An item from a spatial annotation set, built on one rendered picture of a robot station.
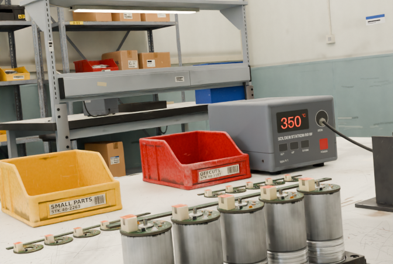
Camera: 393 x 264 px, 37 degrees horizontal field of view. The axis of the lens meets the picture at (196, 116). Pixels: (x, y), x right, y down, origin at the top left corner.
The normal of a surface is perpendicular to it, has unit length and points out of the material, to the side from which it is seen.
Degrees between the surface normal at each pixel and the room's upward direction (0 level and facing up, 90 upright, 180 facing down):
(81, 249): 0
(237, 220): 90
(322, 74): 90
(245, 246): 90
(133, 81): 90
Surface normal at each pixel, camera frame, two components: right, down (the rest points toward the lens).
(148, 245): 0.17, 0.04
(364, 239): -0.08, -0.99
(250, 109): -0.87, 0.11
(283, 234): -0.09, 0.07
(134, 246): -0.35, 0.08
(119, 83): 0.65, -0.01
